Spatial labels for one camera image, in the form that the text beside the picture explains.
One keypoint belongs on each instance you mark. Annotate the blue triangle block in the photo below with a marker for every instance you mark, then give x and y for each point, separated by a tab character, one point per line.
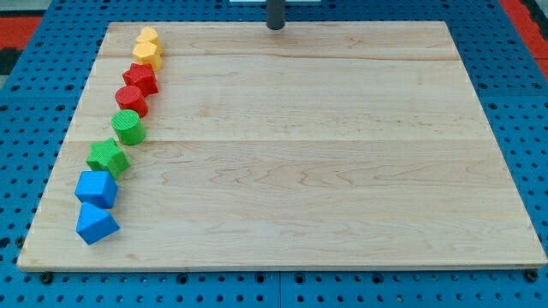
94	223

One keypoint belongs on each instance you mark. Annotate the blue cube block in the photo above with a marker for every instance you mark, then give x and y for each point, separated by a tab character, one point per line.
98	188

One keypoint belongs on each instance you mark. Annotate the red cylinder block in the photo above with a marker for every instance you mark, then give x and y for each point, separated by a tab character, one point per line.
131	98

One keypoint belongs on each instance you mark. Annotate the yellow pentagon block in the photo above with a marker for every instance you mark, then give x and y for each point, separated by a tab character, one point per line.
147	53

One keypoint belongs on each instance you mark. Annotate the red star block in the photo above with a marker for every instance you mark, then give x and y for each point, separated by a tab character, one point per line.
142	76

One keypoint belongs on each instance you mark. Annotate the light wooden board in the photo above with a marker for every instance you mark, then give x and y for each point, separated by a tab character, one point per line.
326	146

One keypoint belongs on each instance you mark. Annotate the green star block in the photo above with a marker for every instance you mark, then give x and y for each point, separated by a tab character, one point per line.
107	156

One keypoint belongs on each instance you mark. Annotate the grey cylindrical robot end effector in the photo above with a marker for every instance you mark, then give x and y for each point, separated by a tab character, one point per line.
275	14

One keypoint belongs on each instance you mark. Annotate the green cylinder block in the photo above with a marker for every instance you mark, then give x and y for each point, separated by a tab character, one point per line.
128	127

